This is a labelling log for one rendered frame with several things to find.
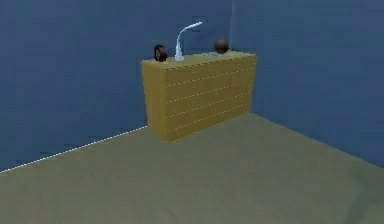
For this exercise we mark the yellow wooden chest of drawers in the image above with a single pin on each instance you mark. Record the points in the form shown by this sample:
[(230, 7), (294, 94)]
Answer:
[(200, 96)]

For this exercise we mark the black round alarm clock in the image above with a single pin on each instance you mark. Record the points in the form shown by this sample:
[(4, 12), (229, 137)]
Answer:
[(160, 53)]

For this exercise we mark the brown ball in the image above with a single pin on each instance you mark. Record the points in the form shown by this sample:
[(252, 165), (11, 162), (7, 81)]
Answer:
[(221, 46)]

